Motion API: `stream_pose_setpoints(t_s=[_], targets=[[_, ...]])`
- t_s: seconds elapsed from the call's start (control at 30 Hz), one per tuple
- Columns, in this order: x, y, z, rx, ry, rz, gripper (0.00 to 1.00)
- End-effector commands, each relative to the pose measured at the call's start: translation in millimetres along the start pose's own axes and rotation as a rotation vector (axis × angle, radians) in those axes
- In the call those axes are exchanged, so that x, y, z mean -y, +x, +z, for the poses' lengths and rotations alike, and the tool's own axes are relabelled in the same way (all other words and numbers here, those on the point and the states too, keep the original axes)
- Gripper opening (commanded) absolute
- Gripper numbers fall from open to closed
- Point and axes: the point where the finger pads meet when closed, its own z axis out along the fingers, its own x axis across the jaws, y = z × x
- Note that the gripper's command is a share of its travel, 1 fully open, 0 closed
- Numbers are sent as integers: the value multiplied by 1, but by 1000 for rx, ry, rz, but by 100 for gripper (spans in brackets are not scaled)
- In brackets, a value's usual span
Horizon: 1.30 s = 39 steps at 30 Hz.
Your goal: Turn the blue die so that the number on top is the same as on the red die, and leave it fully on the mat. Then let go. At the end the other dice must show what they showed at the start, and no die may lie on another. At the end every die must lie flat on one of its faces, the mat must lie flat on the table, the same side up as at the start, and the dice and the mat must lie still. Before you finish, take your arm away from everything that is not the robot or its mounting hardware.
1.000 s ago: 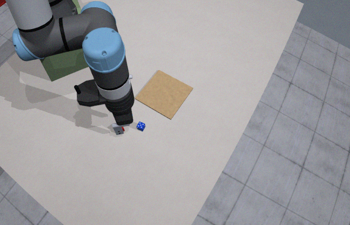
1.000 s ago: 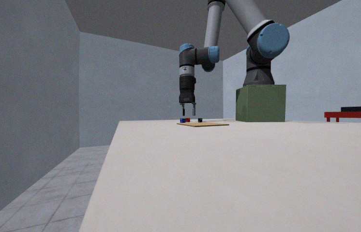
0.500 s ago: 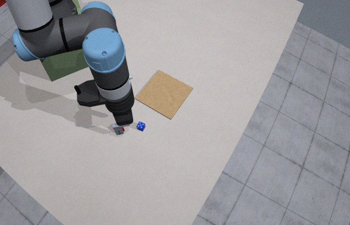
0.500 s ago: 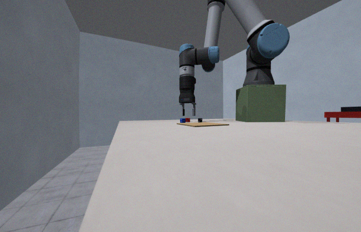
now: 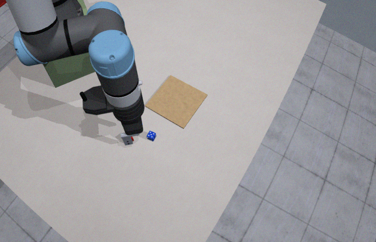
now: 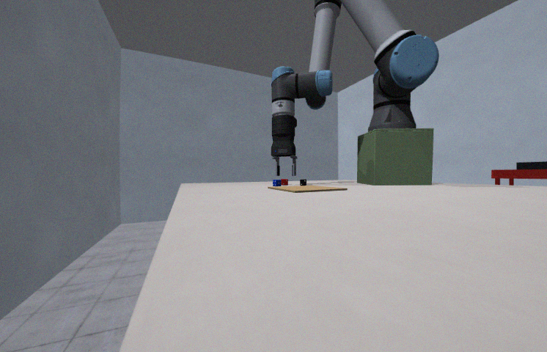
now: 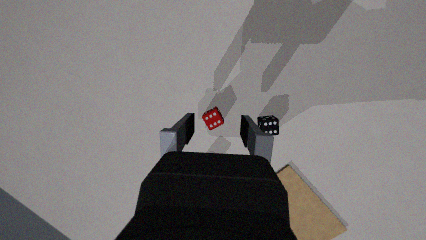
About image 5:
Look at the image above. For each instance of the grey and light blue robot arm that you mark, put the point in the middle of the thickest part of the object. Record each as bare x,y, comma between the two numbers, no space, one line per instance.
55,29

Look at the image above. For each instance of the blue die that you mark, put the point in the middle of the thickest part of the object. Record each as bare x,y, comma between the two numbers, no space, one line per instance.
151,136

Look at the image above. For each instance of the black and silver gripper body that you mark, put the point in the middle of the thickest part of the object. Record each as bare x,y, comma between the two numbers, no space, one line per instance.
96,102

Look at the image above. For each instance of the tan square mat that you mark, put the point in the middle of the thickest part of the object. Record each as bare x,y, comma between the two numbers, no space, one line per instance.
176,101

